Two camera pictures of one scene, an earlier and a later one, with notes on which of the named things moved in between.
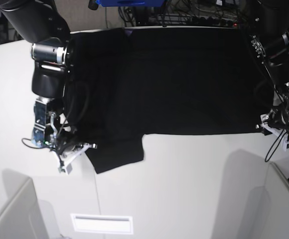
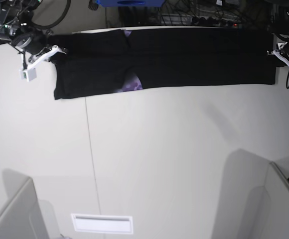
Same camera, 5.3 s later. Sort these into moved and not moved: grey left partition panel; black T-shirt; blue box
Moved: black T-shirt
Not moved: blue box; grey left partition panel
